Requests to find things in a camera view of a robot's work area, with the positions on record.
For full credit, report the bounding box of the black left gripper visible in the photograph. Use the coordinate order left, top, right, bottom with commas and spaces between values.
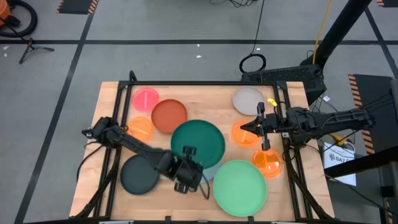
169, 145, 205, 194

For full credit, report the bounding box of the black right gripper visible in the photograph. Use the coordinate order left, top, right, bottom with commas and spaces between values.
240, 101, 289, 151

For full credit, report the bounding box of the orange transparent small plate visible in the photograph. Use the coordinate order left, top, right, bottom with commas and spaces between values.
251, 148, 284, 179
231, 119, 261, 149
127, 115, 155, 142

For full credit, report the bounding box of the pale mint plastic plate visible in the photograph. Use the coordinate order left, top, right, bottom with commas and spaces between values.
200, 161, 223, 185

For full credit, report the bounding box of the grey beige plastic plate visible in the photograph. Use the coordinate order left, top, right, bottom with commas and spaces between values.
232, 86, 266, 116

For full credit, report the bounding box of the dark green large plate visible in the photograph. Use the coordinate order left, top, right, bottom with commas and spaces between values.
170, 119, 226, 170

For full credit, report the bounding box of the charcoal black plastic plate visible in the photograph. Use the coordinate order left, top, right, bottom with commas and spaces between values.
120, 154, 161, 196

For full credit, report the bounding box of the light green large plate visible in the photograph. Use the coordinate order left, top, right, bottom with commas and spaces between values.
212, 159, 268, 218

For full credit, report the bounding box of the rust orange plastic plate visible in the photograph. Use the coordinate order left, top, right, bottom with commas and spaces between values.
150, 98, 188, 134

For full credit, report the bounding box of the black perforated computer case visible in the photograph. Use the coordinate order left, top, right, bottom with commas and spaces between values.
241, 64, 327, 106

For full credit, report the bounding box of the yellow plug connector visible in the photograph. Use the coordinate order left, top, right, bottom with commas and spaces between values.
330, 133, 349, 147

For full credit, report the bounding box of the pink transparent small plate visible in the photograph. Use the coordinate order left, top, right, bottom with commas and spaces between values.
132, 86, 160, 113

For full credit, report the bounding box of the white printed sign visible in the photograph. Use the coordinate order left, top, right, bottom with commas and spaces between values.
322, 141, 358, 187

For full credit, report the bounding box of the black side table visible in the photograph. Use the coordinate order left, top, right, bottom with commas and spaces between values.
324, 145, 398, 224

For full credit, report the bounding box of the black slanted pole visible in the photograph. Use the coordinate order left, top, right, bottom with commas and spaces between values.
300, 0, 373, 68

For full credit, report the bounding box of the black tripod stand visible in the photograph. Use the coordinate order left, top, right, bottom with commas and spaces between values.
18, 37, 55, 65

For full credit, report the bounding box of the orange vacuum cleaner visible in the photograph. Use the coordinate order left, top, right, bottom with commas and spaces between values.
0, 0, 12, 27

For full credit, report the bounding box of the black aluminium table frame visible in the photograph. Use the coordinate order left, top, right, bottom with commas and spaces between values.
70, 70, 336, 224

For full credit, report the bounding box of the black hanging cable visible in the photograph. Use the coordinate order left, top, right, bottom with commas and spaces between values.
238, 0, 267, 75

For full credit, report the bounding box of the black floor cable bundle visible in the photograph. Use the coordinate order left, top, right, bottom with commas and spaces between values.
208, 0, 259, 9

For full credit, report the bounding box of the yellow hanging cable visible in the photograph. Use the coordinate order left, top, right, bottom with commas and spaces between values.
312, 0, 333, 65

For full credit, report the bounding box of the black vacuum hose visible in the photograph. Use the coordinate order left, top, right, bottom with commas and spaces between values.
0, 0, 39, 39

